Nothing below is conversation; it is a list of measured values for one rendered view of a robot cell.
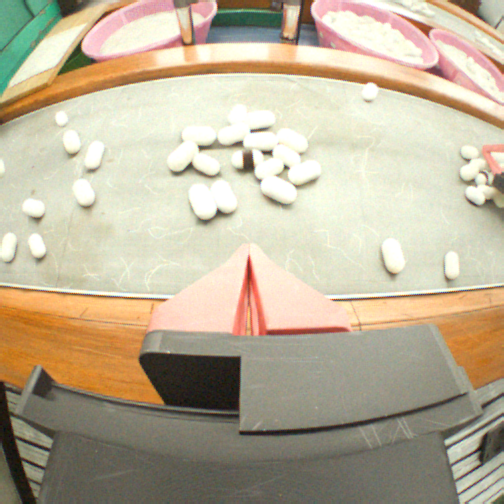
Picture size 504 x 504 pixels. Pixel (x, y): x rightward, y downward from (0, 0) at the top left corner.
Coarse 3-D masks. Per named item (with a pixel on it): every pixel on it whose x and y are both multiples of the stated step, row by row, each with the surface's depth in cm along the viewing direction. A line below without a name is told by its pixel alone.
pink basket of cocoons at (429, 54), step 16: (320, 0) 34; (336, 0) 36; (352, 0) 36; (320, 16) 37; (336, 32) 31; (416, 32) 34; (336, 48) 35; (352, 48) 32; (368, 48) 30; (432, 48) 32; (400, 64) 31; (416, 64) 29; (432, 64) 30
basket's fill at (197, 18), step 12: (192, 12) 38; (132, 24) 38; (144, 24) 37; (156, 24) 36; (168, 24) 37; (120, 36) 37; (132, 36) 37; (144, 36) 36; (156, 36) 35; (168, 36) 35; (108, 48) 36; (120, 48) 35; (132, 48) 34
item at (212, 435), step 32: (32, 384) 4; (32, 416) 3; (64, 416) 3; (96, 416) 3; (128, 416) 4; (160, 416) 4; (192, 416) 4; (224, 416) 4; (416, 416) 3; (448, 416) 3; (480, 416) 3; (128, 448) 3; (160, 448) 3; (192, 448) 3; (224, 448) 3; (256, 448) 3; (288, 448) 3; (320, 448) 3; (352, 448) 3
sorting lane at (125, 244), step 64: (0, 128) 30; (64, 128) 29; (128, 128) 28; (320, 128) 28; (384, 128) 29; (448, 128) 29; (0, 192) 27; (64, 192) 26; (128, 192) 26; (256, 192) 26; (320, 192) 26; (384, 192) 26; (448, 192) 27; (0, 256) 24; (64, 256) 24; (128, 256) 24; (192, 256) 24; (320, 256) 24
